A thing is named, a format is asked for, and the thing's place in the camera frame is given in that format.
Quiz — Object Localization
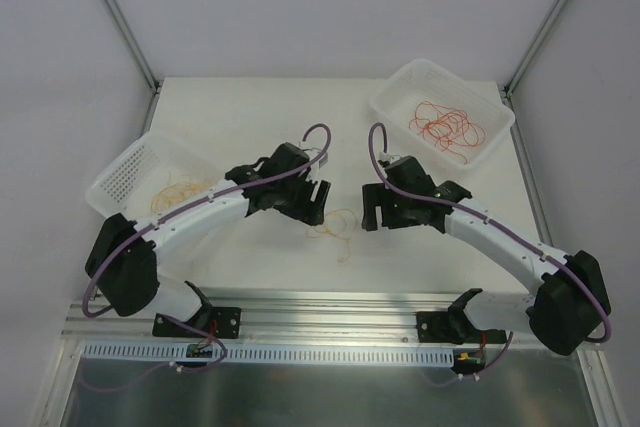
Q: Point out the white plastic basket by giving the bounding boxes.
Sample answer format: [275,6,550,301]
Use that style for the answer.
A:
[85,131,223,219]
[369,59,515,173]

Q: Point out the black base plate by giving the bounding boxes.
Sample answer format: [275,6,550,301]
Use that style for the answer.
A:
[152,305,242,339]
[415,311,507,345]

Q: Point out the aluminium mounting rail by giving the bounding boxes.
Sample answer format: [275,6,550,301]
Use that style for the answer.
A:
[61,288,459,347]

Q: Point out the orange yellow wire bundle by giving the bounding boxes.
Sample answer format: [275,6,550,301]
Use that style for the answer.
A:
[305,207,360,263]

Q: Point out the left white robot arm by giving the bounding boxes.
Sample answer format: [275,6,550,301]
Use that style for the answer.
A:
[81,142,330,336]

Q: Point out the separated yellow wire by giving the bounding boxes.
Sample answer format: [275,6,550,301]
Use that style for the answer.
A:
[149,172,219,213]

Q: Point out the right aluminium frame post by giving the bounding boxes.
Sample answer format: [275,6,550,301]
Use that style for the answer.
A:
[503,0,572,101]

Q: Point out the right white plastic basket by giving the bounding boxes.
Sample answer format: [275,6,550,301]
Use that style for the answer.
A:
[369,59,515,173]

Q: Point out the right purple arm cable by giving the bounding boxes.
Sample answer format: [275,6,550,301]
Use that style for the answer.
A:
[368,122,614,343]

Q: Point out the left white plastic basket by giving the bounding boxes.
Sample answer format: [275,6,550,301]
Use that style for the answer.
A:
[85,131,223,219]

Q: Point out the white slotted cable duct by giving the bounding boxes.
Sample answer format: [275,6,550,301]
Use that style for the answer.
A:
[82,341,454,369]

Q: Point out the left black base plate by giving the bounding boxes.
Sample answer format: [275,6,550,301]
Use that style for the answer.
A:
[152,305,242,339]

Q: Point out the left aluminium frame post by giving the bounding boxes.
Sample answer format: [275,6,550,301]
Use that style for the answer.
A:
[74,0,161,93]

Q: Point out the aluminium frame post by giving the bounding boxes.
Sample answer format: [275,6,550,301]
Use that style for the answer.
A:
[74,0,161,93]
[503,0,572,101]

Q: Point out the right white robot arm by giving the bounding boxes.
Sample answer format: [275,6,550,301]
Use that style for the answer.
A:
[362,154,612,356]

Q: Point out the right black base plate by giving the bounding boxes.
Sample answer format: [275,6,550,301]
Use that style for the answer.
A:
[415,311,507,345]

